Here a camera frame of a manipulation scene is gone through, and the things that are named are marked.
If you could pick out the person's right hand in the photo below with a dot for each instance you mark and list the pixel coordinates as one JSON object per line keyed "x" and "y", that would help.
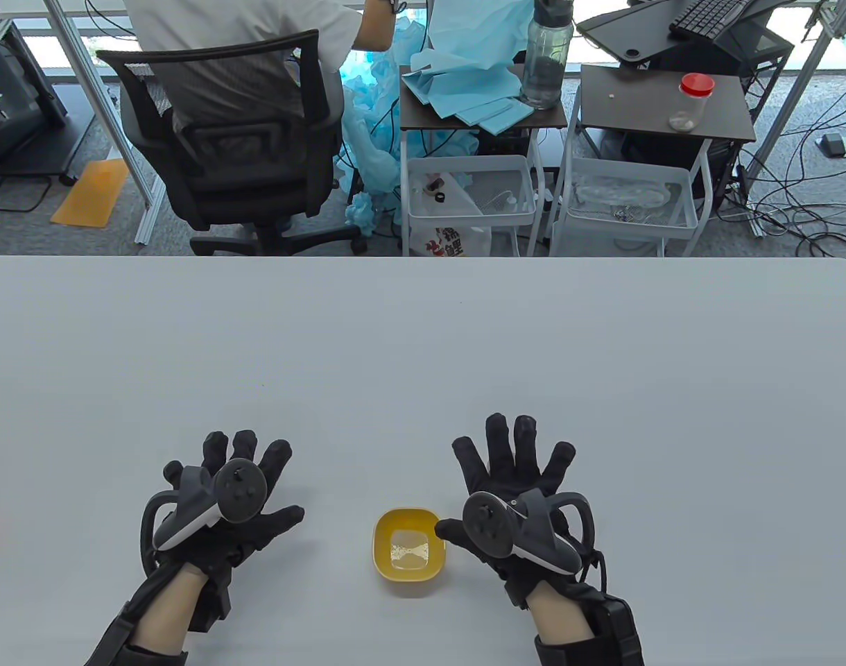
{"x": 513, "y": 479}

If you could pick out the person's left hand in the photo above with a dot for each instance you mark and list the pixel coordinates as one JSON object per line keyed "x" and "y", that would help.
{"x": 253, "y": 531}

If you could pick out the person's right thumb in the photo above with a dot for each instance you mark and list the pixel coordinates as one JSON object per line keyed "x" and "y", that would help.
{"x": 451, "y": 531}

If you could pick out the person's right little finger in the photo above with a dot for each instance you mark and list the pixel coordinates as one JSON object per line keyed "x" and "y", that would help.
{"x": 558, "y": 463}

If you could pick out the person's left little finger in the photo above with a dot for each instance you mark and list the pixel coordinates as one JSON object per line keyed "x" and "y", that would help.
{"x": 173, "y": 473}

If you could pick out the person's left thumb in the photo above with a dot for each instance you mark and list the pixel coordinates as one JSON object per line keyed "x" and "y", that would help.
{"x": 284, "y": 520}

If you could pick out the person's left middle finger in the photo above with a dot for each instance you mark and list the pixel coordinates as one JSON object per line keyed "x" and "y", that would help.
{"x": 245, "y": 444}

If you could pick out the person's right middle finger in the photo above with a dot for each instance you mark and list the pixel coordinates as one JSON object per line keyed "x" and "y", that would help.
{"x": 498, "y": 440}

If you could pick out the person's right forearm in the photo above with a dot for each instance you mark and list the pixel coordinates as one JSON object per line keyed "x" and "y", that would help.
{"x": 562, "y": 614}

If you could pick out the person's left forearm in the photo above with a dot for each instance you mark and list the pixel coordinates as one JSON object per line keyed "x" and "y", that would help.
{"x": 170, "y": 607}

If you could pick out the black white controller on left glove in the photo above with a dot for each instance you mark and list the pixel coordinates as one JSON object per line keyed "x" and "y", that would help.
{"x": 208, "y": 503}

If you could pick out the black white controller on glove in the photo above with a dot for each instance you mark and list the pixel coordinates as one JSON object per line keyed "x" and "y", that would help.
{"x": 208, "y": 503}
{"x": 527, "y": 531}

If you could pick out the yellow bowl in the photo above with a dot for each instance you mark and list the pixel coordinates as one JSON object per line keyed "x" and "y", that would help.
{"x": 395, "y": 562}

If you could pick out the black white controller on right glove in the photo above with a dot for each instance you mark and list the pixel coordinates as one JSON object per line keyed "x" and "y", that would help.
{"x": 527, "y": 531}

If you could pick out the white printed plastic bag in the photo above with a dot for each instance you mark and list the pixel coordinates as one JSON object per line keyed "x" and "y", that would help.
{"x": 458, "y": 232}

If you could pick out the white cart with dark top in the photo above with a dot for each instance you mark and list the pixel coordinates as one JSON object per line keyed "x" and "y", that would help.
{"x": 471, "y": 208}
{"x": 645, "y": 100}

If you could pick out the black mesh office chair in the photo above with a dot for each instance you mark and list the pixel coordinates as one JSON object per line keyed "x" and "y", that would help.
{"x": 236, "y": 159}

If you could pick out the orange paper sheet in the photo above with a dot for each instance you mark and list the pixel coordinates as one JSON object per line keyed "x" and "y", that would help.
{"x": 90, "y": 194}

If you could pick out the pile of light blue cloth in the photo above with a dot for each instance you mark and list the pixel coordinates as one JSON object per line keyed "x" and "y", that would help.
{"x": 374, "y": 118}

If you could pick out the folded light blue sheets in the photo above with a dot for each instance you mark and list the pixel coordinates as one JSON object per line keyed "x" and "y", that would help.
{"x": 464, "y": 87}

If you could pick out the clear water bottle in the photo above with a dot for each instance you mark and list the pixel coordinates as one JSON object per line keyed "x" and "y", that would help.
{"x": 546, "y": 66}

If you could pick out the clear jar with red lid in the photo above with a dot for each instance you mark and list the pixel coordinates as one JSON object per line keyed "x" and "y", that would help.
{"x": 693, "y": 104}

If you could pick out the black equipment stand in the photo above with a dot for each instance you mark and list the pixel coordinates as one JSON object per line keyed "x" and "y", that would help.
{"x": 17, "y": 111}

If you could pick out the grey foot pedals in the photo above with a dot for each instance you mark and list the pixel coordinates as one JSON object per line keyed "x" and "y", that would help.
{"x": 833, "y": 144}

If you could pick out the black tilted desk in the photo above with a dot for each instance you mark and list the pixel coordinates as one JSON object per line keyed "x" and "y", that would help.
{"x": 624, "y": 35}

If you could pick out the black keyboard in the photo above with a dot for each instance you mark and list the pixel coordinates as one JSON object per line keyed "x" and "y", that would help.
{"x": 707, "y": 17}

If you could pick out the aluminium frame leg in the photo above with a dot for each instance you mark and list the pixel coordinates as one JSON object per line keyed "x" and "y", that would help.
{"x": 797, "y": 104}
{"x": 111, "y": 118}

